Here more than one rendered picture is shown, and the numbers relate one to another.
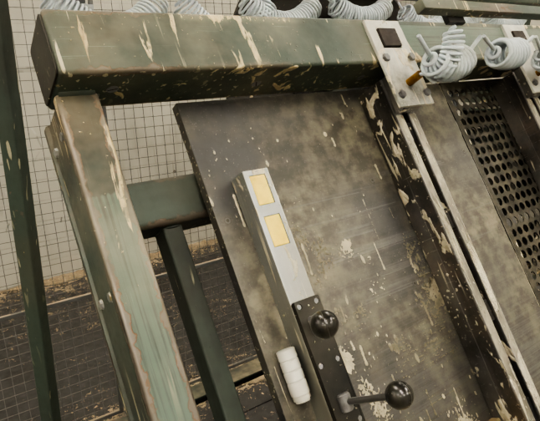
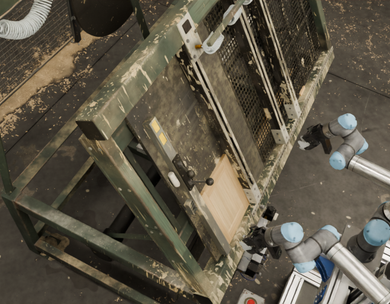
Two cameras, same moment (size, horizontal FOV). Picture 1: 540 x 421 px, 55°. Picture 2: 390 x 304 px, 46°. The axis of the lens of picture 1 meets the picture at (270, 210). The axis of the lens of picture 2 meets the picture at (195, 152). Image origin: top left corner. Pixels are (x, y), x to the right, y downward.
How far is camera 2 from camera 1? 144 cm
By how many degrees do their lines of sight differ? 48
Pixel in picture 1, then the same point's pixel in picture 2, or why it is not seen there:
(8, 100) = not seen: outside the picture
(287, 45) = (156, 65)
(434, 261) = (204, 110)
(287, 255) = (167, 145)
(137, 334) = (142, 198)
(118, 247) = (130, 178)
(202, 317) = (140, 172)
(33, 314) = (0, 153)
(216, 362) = (148, 183)
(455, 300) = (212, 122)
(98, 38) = (110, 117)
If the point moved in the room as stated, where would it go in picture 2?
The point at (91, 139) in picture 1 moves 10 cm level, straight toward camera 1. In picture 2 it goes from (112, 148) to (130, 164)
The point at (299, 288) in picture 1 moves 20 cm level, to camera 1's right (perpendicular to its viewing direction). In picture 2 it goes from (172, 154) to (212, 139)
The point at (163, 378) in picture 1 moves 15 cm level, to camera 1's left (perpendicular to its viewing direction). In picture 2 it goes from (151, 205) to (117, 219)
